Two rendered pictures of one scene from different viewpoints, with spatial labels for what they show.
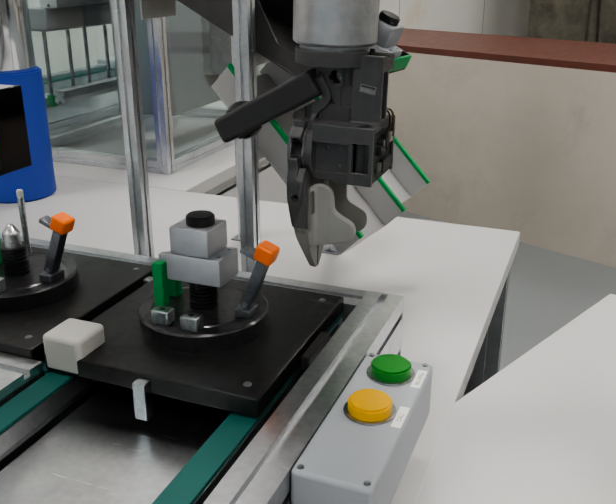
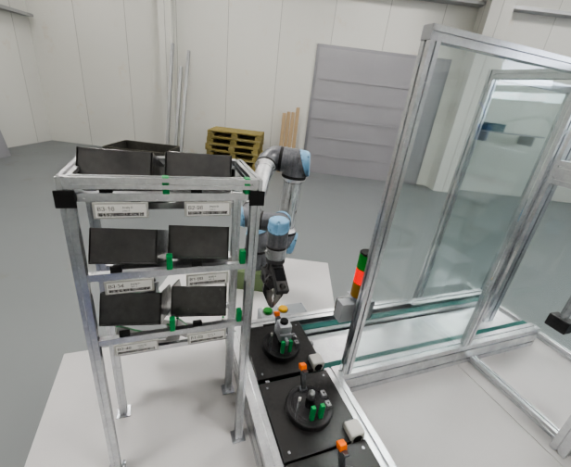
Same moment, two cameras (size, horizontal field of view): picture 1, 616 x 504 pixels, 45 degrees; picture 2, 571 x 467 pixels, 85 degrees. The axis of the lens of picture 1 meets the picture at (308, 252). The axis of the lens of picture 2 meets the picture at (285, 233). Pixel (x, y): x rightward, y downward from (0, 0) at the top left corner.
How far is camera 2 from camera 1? 1.62 m
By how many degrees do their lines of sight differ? 116
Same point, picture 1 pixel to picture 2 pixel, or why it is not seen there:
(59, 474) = (334, 353)
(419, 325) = (194, 348)
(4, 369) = (334, 372)
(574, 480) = not seen: hidden behind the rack
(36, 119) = not seen: outside the picture
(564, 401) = not seen: hidden behind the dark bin
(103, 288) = (286, 384)
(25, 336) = (323, 375)
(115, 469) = (323, 347)
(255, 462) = (310, 315)
